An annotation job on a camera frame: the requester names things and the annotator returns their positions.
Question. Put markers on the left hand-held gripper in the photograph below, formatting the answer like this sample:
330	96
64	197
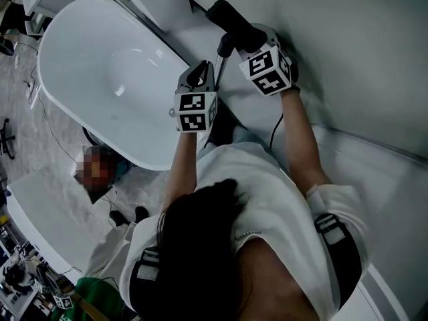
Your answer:
195	112

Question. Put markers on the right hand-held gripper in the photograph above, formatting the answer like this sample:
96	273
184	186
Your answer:
265	70

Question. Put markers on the person's right forearm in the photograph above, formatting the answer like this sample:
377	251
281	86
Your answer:
302	142

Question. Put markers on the person's left forearm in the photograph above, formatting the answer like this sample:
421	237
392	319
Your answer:
182	166

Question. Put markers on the white oval bathtub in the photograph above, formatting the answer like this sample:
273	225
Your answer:
107	79

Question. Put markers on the person's white shirt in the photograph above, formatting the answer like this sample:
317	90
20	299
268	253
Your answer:
254	186

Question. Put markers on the person's black shoe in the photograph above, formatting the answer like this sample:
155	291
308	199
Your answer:
117	217
141	213

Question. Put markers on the person's light trousers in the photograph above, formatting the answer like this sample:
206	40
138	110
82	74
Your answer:
110	249

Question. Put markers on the black office chair base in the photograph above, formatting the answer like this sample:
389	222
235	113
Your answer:
6	139

